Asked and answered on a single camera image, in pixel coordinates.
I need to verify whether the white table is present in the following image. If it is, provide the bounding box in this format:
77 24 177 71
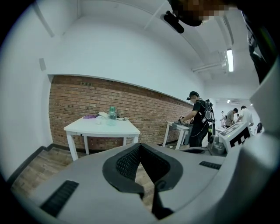
63 115 141 162
162 121 192 151

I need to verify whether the white ceiling conduit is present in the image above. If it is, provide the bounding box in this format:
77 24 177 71
192 50 228 74

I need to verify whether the person's head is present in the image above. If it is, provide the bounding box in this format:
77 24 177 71
167 0 231 27

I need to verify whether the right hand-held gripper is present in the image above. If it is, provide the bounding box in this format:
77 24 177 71
180 122 252 157

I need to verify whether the black head-mounted camera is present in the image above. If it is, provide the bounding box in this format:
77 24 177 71
160 10 185 34

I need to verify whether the person's black clothed torso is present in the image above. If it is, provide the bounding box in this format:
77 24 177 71
239 6 277 85

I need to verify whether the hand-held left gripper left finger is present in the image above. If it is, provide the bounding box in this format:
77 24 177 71
28 142 158 224

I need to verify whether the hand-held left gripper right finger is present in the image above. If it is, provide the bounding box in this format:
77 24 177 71
134 142 228 221

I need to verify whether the long ceiling tube light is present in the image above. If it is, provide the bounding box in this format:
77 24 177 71
226 49 234 73

